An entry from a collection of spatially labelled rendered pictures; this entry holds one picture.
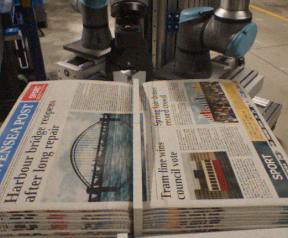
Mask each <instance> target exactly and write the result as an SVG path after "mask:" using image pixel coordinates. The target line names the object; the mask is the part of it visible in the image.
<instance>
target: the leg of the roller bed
mask: <svg viewBox="0 0 288 238"><path fill-rule="evenodd" d="M3 58H4V64H5V66H6V72H7V75H8V78H9V83H10V86H11V89H12V95H13V97H14V101H15V103H16V102H17V100H18V99H19V97H20V96H21V93H20V89H19V83H18V81H17V78H16V75H15V69H14V65H13V60H12V56H11V51H10V48H9V44H8V41H5V43H4V51H3Z"/></svg>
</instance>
